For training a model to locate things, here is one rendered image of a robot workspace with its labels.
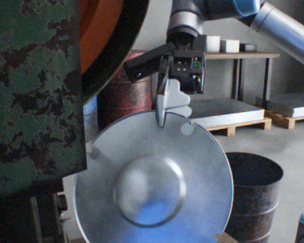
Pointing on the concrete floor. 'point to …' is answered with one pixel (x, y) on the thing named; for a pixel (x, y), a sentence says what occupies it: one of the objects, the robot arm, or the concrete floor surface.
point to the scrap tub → (253, 196)
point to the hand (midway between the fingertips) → (158, 121)
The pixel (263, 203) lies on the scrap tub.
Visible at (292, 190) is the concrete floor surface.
